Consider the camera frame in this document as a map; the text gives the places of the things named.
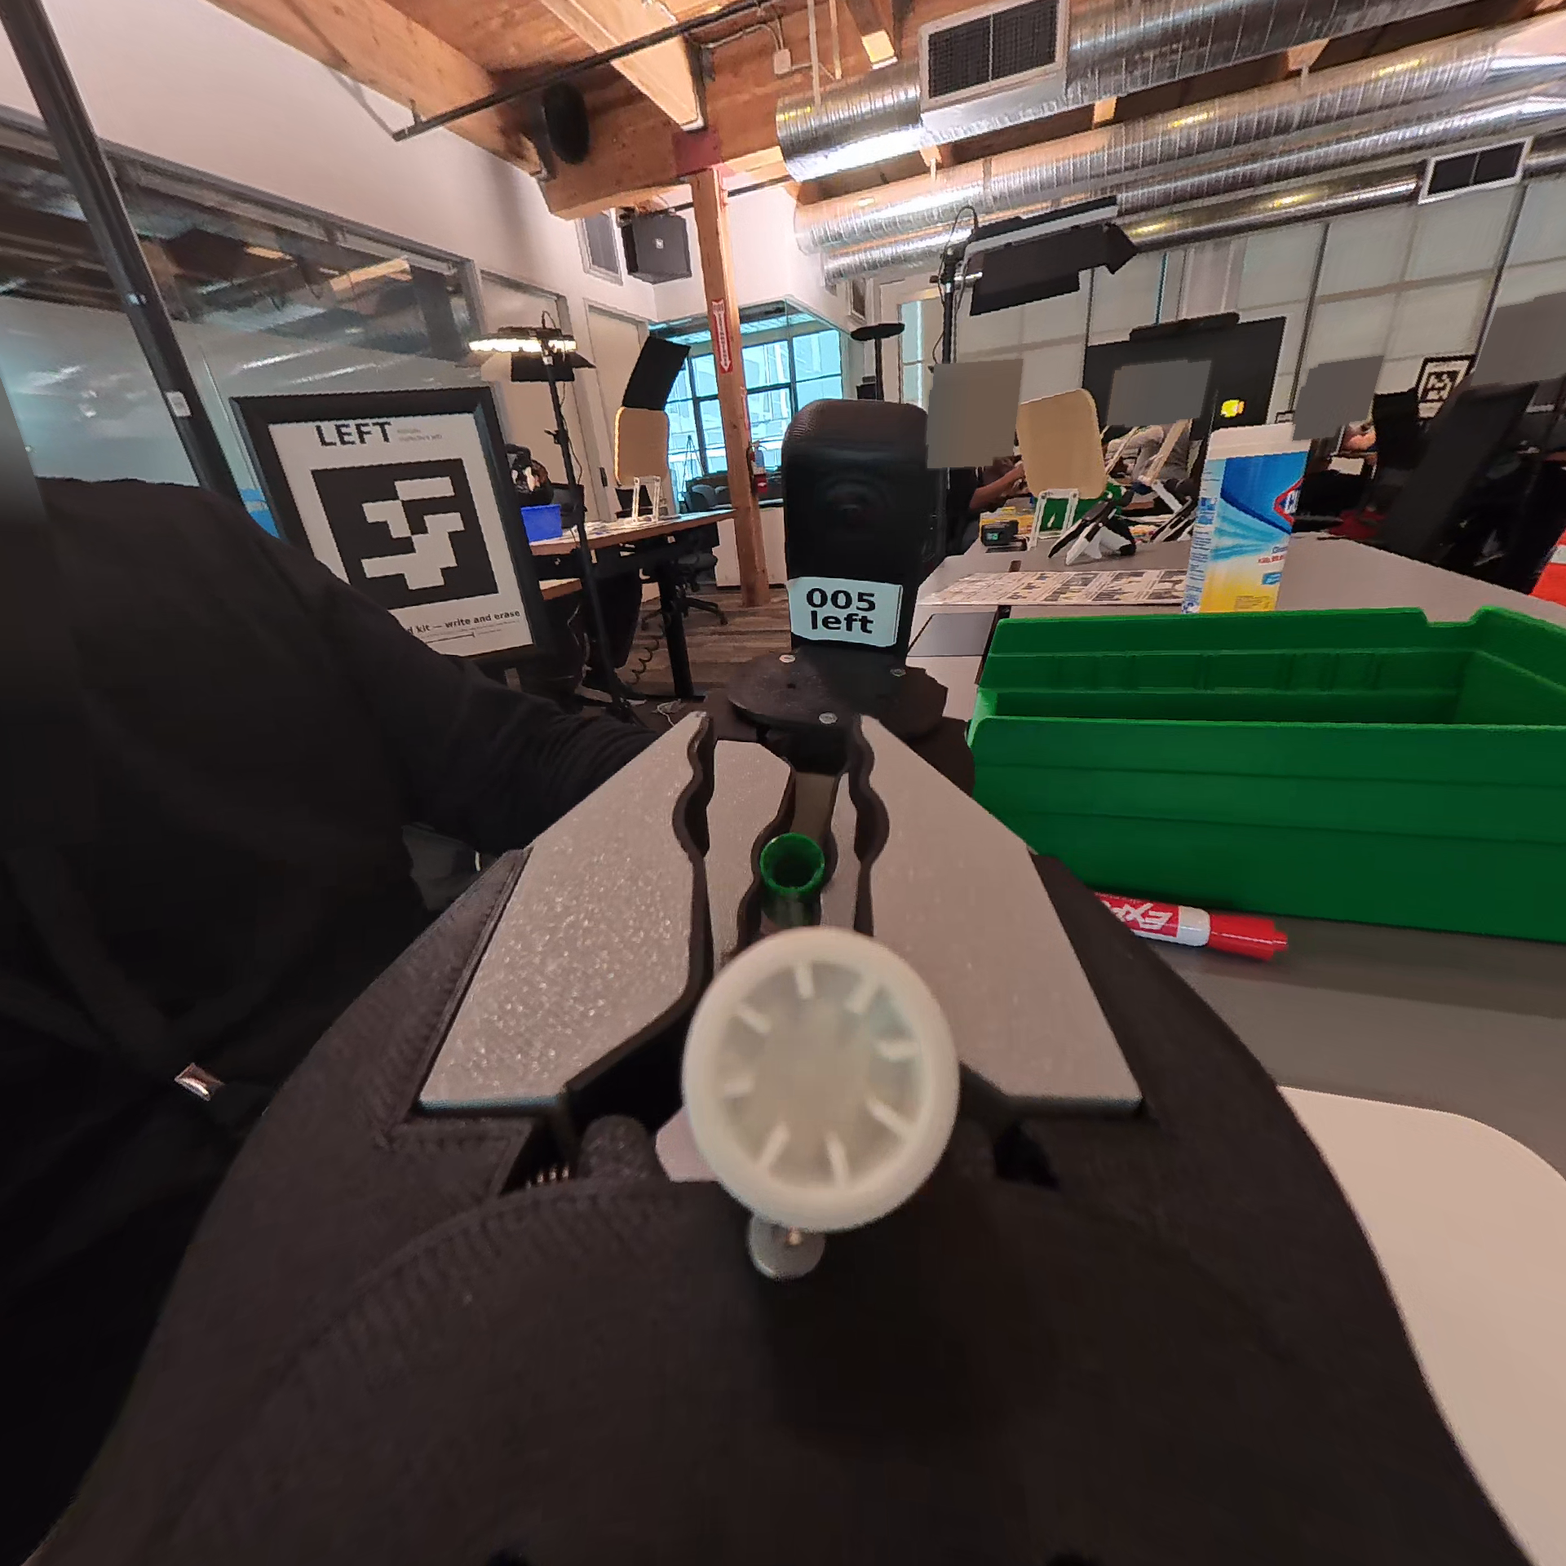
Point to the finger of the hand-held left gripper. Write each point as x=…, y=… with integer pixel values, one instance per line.
x=746, y=807

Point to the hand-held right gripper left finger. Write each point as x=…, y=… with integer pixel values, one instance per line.
x=574, y=954

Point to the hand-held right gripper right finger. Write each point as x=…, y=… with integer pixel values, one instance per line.
x=1003, y=966

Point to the green marker cap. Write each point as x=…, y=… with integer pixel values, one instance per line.
x=792, y=904

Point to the green dry erase marker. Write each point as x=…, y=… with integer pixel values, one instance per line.
x=819, y=1075

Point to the white whiteboard sheet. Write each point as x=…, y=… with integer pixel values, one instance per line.
x=1443, y=1223

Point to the person's left forearm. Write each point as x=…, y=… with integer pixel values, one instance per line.
x=427, y=734

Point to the red dry erase marker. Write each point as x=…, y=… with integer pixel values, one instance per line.
x=1223, y=932

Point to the printed paper sheets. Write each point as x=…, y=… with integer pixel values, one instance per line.
x=1040, y=589

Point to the wooden sign board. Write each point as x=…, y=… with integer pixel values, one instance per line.
x=1059, y=440
x=638, y=453

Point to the wooden desk with black legs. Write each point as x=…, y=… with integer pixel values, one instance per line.
x=636, y=527

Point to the black light flag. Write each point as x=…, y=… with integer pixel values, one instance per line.
x=654, y=367

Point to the overhead panel light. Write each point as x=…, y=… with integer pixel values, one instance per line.
x=1040, y=276

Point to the small blue bin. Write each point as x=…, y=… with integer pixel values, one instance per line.
x=543, y=524

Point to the black loudspeaker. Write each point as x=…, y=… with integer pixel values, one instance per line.
x=656, y=246

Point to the green plastic bin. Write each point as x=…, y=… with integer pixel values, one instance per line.
x=1285, y=783

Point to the studio light on stand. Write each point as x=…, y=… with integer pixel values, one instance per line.
x=526, y=347

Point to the disinfecting wipes canister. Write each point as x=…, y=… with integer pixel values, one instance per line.
x=1242, y=526

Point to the ceiling air vent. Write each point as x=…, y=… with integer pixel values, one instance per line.
x=990, y=54

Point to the framed fiducial marker sign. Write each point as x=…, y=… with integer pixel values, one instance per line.
x=293, y=488

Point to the black monitor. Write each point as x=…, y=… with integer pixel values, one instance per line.
x=1456, y=477

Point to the orange traffic cone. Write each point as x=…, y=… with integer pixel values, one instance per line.
x=1557, y=555

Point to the wooden support post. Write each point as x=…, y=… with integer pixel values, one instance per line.
x=722, y=367

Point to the silver air duct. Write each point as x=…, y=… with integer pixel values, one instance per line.
x=880, y=225
x=856, y=134

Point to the black wall screen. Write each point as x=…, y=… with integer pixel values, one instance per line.
x=1247, y=354

